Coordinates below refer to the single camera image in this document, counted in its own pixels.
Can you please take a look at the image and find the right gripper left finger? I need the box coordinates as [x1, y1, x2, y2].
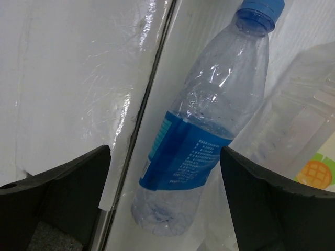
[1, 145, 110, 250]

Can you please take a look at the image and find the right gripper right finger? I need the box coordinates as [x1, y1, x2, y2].
[220, 147, 334, 250]

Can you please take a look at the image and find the clear bottle orange fruit label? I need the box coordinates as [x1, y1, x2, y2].
[199, 42, 334, 250]

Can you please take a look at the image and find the blue label blue cap bottle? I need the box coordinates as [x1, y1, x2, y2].
[131, 1, 285, 237]

